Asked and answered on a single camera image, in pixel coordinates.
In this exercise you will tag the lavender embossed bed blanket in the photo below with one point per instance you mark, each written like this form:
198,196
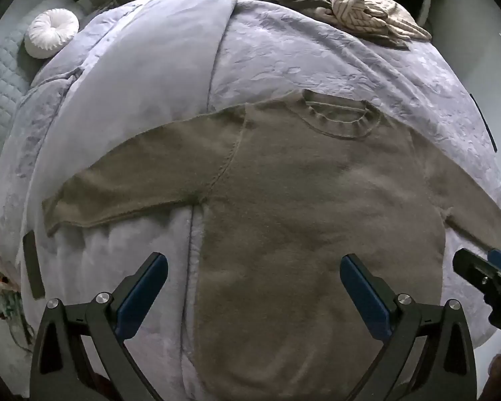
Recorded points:
296,50

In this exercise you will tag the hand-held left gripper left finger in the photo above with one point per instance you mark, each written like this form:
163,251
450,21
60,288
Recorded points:
144,288

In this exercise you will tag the grey quilted bedspread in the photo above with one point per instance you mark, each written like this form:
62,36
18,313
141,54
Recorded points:
0,104

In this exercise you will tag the beige striped crumpled garment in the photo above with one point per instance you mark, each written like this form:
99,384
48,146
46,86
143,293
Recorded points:
371,12

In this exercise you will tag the olive brown knit sweater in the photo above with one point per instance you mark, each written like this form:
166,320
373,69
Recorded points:
296,217

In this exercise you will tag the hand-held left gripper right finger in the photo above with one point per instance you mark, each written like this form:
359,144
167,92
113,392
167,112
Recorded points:
363,292

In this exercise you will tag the dark brown strip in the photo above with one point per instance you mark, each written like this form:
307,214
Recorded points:
33,267

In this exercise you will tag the white round pleated pillow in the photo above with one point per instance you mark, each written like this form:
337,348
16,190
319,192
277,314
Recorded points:
50,33

